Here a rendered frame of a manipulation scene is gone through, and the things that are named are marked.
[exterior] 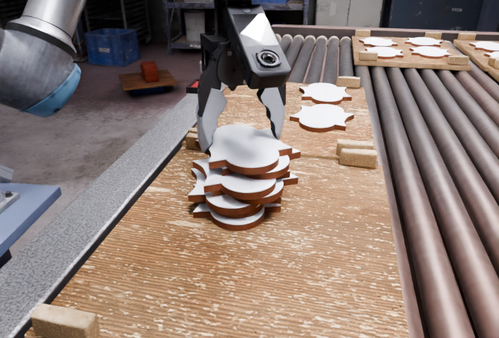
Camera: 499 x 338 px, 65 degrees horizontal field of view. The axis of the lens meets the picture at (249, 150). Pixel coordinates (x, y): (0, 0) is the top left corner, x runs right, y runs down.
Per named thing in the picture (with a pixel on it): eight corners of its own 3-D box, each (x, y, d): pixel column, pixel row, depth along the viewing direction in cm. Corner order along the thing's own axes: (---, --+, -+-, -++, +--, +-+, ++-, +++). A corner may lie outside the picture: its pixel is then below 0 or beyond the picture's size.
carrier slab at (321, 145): (182, 151, 73) (181, 143, 73) (232, 84, 109) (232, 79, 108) (377, 169, 67) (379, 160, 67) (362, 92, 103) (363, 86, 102)
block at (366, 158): (338, 166, 65) (340, 151, 64) (338, 160, 67) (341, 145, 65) (376, 169, 64) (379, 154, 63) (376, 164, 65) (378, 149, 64)
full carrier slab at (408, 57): (353, 65, 127) (355, 51, 125) (351, 39, 163) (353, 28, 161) (471, 71, 121) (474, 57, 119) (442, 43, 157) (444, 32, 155)
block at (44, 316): (33, 337, 36) (26, 316, 35) (47, 320, 38) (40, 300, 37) (92, 350, 35) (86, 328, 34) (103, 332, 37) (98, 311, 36)
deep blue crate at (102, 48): (87, 64, 479) (82, 33, 462) (106, 56, 514) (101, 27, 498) (125, 67, 468) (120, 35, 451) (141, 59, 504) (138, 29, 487)
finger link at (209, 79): (218, 119, 53) (243, 59, 50) (222, 124, 51) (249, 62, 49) (186, 109, 50) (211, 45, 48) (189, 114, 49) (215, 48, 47)
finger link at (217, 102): (197, 138, 57) (220, 79, 55) (207, 156, 53) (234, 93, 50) (177, 133, 56) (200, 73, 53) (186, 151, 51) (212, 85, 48)
